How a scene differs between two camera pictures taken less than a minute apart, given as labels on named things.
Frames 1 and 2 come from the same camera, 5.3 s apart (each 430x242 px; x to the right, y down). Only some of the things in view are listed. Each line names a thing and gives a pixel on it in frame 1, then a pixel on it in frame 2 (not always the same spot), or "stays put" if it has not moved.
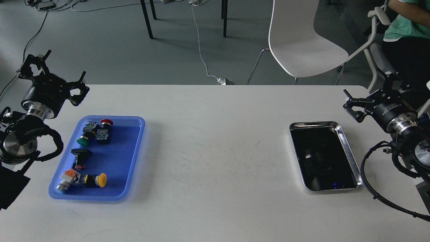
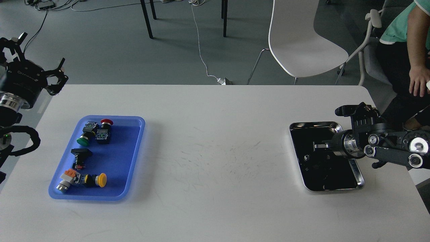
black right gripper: (394, 110) -> (349, 143)
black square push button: (80, 154) stays put
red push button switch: (103, 134) stays put
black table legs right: (224, 10) stays put
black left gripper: (46, 96) -> (21, 82)
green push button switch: (89, 130) stays put
